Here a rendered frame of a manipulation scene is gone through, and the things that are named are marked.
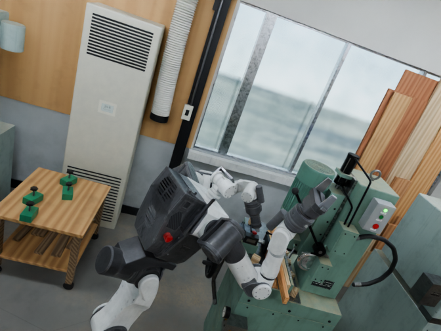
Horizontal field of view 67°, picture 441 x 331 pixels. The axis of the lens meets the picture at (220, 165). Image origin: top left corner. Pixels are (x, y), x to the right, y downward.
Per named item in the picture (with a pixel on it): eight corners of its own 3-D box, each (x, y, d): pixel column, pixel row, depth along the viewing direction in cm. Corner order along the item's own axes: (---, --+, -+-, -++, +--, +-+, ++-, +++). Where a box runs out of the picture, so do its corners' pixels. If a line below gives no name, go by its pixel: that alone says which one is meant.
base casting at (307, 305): (235, 249, 219) (240, 238, 216) (315, 270, 226) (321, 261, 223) (237, 302, 179) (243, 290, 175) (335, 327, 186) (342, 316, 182)
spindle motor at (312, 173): (277, 202, 189) (300, 154, 176) (306, 211, 191) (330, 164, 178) (282, 220, 173) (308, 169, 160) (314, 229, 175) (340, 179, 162)
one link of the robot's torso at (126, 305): (90, 356, 143) (139, 276, 132) (83, 322, 156) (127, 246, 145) (123, 353, 153) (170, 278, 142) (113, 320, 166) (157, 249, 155)
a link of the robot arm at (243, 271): (247, 307, 133) (226, 270, 122) (241, 282, 144) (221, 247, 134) (274, 295, 133) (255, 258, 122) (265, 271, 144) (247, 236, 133)
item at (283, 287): (268, 230, 216) (270, 225, 214) (270, 231, 216) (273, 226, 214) (282, 303, 162) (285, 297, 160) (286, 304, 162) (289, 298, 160)
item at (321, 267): (306, 268, 183) (315, 251, 178) (318, 271, 184) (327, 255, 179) (310, 280, 174) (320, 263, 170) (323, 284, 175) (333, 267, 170)
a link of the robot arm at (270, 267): (289, 261, 128) (273, 297, 136) (280, 243, 137) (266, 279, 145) (263, 259, 125) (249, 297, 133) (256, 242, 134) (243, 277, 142)
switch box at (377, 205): (357, 222, 170) (373, 196, 164) (375, 227, 171) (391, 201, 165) (362, 229, 164) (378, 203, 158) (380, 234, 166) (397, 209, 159)
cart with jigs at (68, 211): (32, 220, 282) (40, 154, 256) (100, 236, 291) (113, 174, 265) (-16, 276, 223) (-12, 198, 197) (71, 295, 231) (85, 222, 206)
